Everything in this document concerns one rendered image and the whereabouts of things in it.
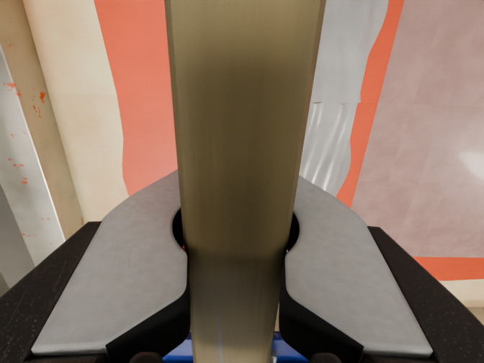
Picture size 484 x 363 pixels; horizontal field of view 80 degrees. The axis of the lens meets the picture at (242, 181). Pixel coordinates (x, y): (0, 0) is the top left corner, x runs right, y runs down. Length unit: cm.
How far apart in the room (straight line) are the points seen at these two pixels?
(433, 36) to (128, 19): 23
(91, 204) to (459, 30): 35
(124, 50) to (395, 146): 24
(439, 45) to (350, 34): 7
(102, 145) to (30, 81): 7
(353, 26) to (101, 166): 24
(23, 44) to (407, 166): 33
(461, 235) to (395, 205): 9
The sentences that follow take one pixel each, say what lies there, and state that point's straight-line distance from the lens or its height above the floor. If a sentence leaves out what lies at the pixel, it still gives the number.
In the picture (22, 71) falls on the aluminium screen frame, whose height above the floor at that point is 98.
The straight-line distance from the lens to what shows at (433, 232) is 38.
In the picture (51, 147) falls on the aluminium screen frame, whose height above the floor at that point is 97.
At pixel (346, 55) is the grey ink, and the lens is 26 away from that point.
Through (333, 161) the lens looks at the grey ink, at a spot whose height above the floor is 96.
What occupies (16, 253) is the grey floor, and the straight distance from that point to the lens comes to 200.
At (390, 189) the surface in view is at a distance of 32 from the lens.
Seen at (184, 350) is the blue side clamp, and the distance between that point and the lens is 39.
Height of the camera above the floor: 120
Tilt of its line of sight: 61 degrees down
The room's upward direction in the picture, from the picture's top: 178 degrees clockwise
